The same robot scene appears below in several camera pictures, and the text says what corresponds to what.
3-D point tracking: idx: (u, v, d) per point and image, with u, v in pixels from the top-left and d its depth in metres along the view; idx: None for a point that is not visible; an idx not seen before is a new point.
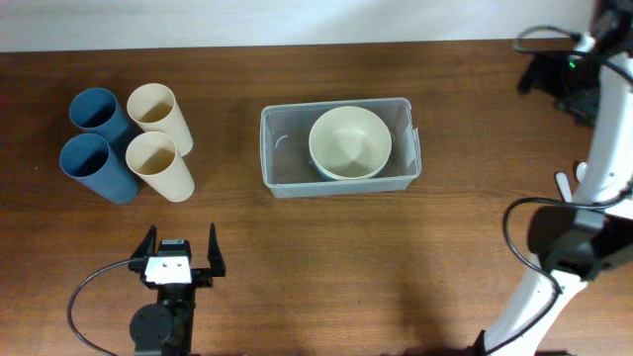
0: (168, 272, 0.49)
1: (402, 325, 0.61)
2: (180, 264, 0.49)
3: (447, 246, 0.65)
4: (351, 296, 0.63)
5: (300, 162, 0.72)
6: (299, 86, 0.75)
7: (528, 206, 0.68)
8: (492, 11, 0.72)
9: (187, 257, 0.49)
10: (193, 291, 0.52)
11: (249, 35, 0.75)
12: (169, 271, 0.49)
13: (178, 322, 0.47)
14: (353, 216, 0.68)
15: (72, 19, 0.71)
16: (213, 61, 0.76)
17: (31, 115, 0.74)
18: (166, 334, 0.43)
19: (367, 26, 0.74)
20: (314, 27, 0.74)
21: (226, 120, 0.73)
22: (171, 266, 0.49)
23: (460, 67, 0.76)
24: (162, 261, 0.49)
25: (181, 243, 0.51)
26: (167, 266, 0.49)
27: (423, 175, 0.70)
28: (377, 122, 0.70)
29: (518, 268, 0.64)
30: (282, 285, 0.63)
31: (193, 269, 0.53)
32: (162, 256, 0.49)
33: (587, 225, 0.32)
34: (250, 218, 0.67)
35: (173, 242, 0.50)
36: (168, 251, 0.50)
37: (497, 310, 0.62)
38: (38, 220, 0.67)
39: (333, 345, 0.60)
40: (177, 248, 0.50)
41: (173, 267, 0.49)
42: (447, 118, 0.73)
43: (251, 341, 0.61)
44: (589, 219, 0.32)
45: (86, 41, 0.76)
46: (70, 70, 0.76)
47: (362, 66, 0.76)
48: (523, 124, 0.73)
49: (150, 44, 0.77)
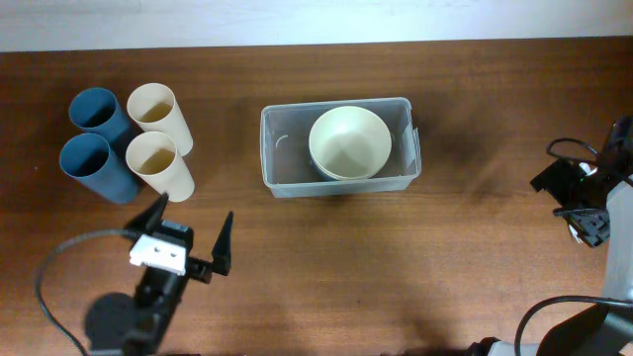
0: (158, 259, 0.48)
1: (402, 325, 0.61)
2: (173, 254, 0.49)
3: (446, 246, 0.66)
4: (352, 296, 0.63)
5: (300, 162, 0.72)
6: (299, 86, 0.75)
7: (527, 206, 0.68)
8: (491, 11, 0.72)
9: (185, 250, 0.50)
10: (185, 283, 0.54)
11: (249, 35, 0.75)
12: (160, 257, 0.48)
13: None
14: (352, 216, 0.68)
15: (73, 19, 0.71)
16: (212, 60, 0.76)
17: (30, 116, 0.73)
18: None
19: (367, 25, 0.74)
20: (313, 28, 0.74)
21: (226, 120, 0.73)
22: (163, 253, 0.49)
23: (460, 68, 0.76)
24: (156, 246, 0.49)
25: (184, 230, 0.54)
26: (159, 252, 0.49)
27: (423, 174, 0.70)
28: (377, 124, 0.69)
29: (517, 267, 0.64)
30: (282, 285, 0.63)
31: (193, 261, 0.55)
32: (156, 241, 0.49)
33: (614, 324, 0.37)
34: (250, 218, 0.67)
35: (176, 227, 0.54)
36: (168, 234, 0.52)
37: (497, 310, 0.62)
38: (39, 221, 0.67)
39: (332, 346, 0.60)
40: (179, 232, 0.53)
41: (166, 255, 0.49)
42: (447, 118, 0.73)
43: (251, 341, 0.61)
44: (618, 320, 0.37)
45: (85, 41, 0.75)
46: (70, 69, 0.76)
47: (362, 66, 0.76)
48: (524, 125, 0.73)
49: (150, 44, 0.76)
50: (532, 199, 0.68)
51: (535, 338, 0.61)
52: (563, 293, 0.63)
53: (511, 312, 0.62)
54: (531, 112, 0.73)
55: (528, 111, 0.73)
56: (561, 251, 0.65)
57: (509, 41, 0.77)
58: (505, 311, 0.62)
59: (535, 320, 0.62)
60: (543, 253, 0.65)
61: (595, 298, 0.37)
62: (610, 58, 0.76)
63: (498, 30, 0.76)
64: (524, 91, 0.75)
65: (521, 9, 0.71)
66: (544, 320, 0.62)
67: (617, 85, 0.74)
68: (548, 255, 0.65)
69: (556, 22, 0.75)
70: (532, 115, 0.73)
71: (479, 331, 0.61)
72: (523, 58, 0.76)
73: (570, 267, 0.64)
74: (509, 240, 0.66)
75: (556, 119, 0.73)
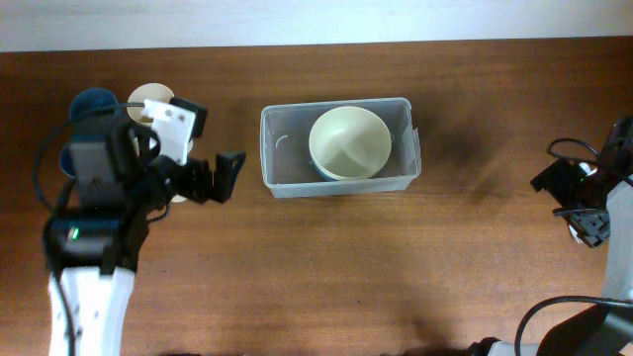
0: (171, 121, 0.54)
1: (403, 324, 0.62)
2: (183, 118, 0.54)
3: (446, 246, 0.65)
4: (352, 296, 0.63)
5: (300, 163, 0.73)
6: (300, 87, 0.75)
7: (528, 206, 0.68)
8: (495, 13, 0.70)
9: (193, 115, 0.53)
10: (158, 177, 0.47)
11: (246, 34, 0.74)
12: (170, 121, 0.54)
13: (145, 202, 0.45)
14: (353, 216, 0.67)
15: (68, 19, 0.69)
16: (212, 60, 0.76)
17: (30, 116, 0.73)
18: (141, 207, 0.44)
19: (368, 27, 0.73)
20: (313, 28, 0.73)
21: (226, 121, 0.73)
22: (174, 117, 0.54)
23: (460, 68, 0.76)
24: (169, 108, 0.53)
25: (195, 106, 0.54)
26: (169, 115, 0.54)
27: (423, 175, 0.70)
28: (378, 124, 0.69)
29: (518, 267, 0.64)
30: (282, 285, 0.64)
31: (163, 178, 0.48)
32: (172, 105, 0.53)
33: (615, 324, 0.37)
34: (250, 218, 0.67)
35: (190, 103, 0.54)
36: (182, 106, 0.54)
37: (497, 310, 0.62)
38: (38, 221, 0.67)
39: (332, 346, 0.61)
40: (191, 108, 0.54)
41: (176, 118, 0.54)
42: (447, 118, 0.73)
43: (251, 341, 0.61)
44: (618, 320, 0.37)
45: (82, 42, 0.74)
46: (68, 69, 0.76)
47: (362, 66, 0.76)
48: (524, 125, 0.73)
49: (148, 44, 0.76)
50: (532, 199, 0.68)
51: (534, 337, 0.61)
52: (563, 293, 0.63)
53: (511, 312, 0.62)
54: (531, 112, 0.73)
55: (528, 111, 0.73)
56: (561, 251, 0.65)
57: (509, 41, 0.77)
58: (506, 311, 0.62)
59: (535, 320, 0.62)
60: (543, 252, 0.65)
61: (595, 299, 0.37)
62: (612, 58, 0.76)
63: (500, 30, 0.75)
64: (524, 92, 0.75)
65: (526, 8, 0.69)
66: (544, 320, 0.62)
67: (617, 85, 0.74)
68: (549, 255, 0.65)
69: (561, 22, 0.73)
70: (532, 115, 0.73)
71: (479, 331, 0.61)
72: (524, 59, 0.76)
73: (570, 267, 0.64)
74: (510, 240, 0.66)
75: (556, 119, 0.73)
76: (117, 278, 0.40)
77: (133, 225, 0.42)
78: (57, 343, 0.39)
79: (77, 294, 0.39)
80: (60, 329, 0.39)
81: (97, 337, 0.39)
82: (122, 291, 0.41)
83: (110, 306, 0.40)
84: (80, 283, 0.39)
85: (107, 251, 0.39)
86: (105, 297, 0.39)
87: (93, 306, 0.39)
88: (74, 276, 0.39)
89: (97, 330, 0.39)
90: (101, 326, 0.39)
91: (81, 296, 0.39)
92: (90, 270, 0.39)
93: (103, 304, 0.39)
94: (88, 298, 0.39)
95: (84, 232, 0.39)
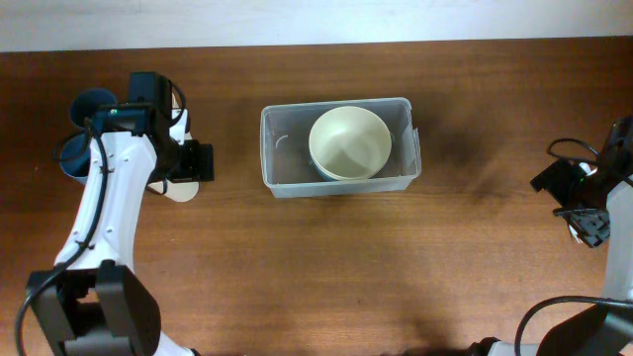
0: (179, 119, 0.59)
1: (403, 324, 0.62)
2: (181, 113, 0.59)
3: (446, 246, 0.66)
4: (352, 297, 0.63)
5: (300, 162, 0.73)
6: (299, 87, 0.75)
7: (528, 206, 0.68)
8: (496, 12, 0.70)
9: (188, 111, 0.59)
10: (185, 159, 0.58)
11: (246, 34, 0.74)
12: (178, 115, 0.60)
13: (169, 143, 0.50)
14: (353, 216, 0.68)
15: (67, 19, 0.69)
16: (212, 60, 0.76)
17: (28, 117, 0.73)
18: (167, 141, 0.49)
19: (368, 27, 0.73)
20: (314, 29, 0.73)
21: (226, 120, 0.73)
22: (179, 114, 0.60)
23: (460, 68, 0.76)
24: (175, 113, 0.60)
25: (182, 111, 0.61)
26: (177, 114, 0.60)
27: (423, 175, 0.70)
28: (377, 123, 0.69)
29: (517, 267, 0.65)
30: (282, 285, 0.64)
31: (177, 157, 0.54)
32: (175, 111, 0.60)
33: (616, 326, 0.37)
34: (249, 218, 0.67)
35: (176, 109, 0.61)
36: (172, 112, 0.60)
37: (496, 310, 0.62)
38: (38, 222, 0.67)
39: (332, 346, 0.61)
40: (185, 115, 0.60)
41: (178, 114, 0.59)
42: (446, 118, 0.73)
43: (251, 340, 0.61)
44: (619, 321, 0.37)
45: (84, 42, 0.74)
46: (67, 69, 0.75)
47: (362, 66, 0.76)
48: (524, 125, 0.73)
49: (147, 44, 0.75)
50: (532, 199, 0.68)
51: (535, 337, 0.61)
52: (563, 293, 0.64)
53: (511, 312, 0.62)
54: (531, 113, 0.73)
55: (527, 112, 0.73)
56: (561, 251, 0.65)
57: (510, 41, 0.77)
58: (506, 311, 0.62)
59: (535, 320, 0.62)
60: (543, 252, 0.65)
61: (595, 299, 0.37)
62: (611, 57, 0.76)
63: (501, 30, 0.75)
64: (523, 92, 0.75)
65: (527, 7, 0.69)
66: (544, 320, 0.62)
67: (616, 85, 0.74)
68: (549, 254, 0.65)
69: (562, 23, 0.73)
70: (532, 115, 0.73)
71: (479, 331, 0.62)
72: (524, 59, 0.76)
73: (570, 268, 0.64)
74: (509, 241, 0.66)
75: (555, 119, 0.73)
76: (145, 140, 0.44)
77: (165, 134, 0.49)
78: (92, 178, 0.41)
79: (113, 145, 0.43)
80: (94, 170, 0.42)
81: (128, 175, 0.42)
82: (147, 157, 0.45)
83: (137, 155, 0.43)
84: (117, 139, 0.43)
85: (143, 118, 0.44)
86: (135, 149, 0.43)
87: (125, 154, 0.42)
88: (113, 136, 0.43)
89: (128, 169, 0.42)
90: (131, 166, 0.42)
91: (117, 145, 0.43)
92: (124, 133, 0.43)
93: (132, 149, 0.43)
94: (123, 145, 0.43)
95: (124, 110, 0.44)
